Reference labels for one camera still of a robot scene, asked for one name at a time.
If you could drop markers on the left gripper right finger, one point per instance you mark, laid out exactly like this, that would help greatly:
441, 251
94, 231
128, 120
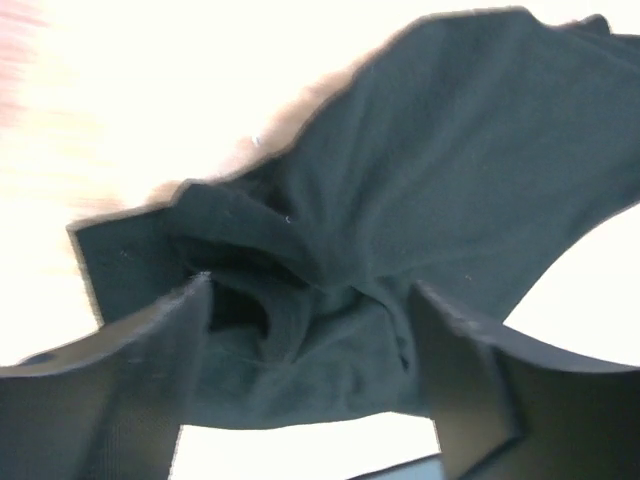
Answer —
508, 406

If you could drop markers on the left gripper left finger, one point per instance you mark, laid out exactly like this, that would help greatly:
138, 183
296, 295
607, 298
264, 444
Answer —
108, 406

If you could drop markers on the black tank top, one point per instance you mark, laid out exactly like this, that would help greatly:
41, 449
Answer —
470, 153

